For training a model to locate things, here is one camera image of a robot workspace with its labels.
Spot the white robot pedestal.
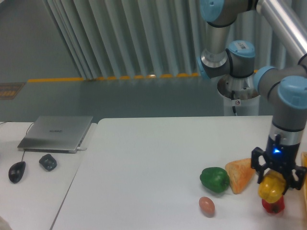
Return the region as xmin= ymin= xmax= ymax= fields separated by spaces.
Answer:
xmin=217 ymin=74 xmax=260 ymax=116

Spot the silver closed laptop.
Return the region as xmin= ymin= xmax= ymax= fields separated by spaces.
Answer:
xmin=17 ymin=116 xmax=93 ymax=153

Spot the pleated grey curtain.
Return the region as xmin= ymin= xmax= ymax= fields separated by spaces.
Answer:
xmin=45 ymin=0 xmax=307 ymax=80

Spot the orange basket edge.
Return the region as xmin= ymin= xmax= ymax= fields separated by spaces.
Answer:
xmin=301 ymin=151 xmax=307 ymax=209

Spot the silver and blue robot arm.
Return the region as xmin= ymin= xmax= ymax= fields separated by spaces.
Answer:
xmin=197 ymin=0 xmax=307 ymax=189

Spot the black computer mouse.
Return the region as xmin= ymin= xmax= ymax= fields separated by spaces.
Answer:
xmin=8 ymin=161 xmax=26 ymax=184

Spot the red bell pepper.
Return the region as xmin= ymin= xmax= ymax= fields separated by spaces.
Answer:
xmin=261 ymin=196 xmax=285 ymax=214

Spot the black power adapter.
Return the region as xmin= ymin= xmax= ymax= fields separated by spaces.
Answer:
xmin=39 ymin=154 xmax=57 ymax=172

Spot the triangular orange bread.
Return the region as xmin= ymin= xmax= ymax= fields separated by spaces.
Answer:
xmin=225 ymin=158 xmax=255 ymax=195

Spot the green bell pepper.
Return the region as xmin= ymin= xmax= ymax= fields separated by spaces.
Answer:
xmin=200 ymin=167 xmax=230 ymax=193

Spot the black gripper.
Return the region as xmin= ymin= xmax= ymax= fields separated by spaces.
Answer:
xmin=251 ymin=135 xmax=307 ymax=195

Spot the black mouse cable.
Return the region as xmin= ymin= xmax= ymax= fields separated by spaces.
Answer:
xmin=21 ymin=122 xmax=35 ymax=162

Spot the brown egg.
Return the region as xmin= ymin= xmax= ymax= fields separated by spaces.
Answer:
xmin=199 ymin=196 xmax=215 ymax=215

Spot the yellow bell pepper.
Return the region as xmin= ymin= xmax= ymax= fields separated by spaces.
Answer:
xmin=258 ymin=170 xmax=286 ymax=204

